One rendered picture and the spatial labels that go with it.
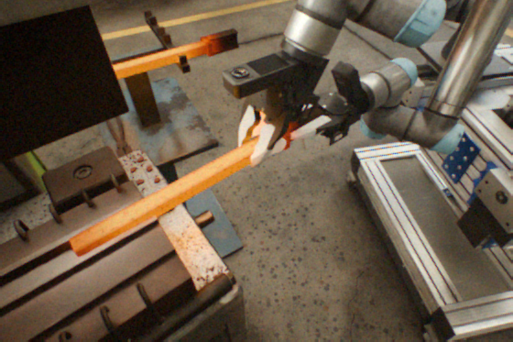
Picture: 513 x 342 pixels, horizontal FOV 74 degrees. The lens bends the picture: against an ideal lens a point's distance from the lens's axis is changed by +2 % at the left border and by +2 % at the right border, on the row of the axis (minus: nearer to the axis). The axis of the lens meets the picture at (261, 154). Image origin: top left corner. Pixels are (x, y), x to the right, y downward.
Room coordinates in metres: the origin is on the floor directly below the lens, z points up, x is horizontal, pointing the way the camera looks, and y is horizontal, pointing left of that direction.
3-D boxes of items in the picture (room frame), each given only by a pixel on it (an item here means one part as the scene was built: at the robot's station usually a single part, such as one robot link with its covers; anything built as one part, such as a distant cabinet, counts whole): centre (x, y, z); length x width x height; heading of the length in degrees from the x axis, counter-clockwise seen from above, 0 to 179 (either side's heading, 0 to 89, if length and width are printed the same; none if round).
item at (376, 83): (0.59, -0.22, 0.99); 0.08 x 0.05 x 0.08; 37
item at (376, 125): (0.63, -0.30, 0.89); 0.11 x 0.08 x 0.11; 58
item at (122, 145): (0.86, 0.50, 0.73); 0.60 x 0.04 x 0.01; 28
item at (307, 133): (0.46, -0.09, 0.98); 0.09 x 0.03 x 0.06; 130
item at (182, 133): (0.81, 0.36, 0.71); 0.40 x 0.30 x 0.02; 30
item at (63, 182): (0.37, 0.31, 0.95); 0.12 x 0.08 x 0.06; 127
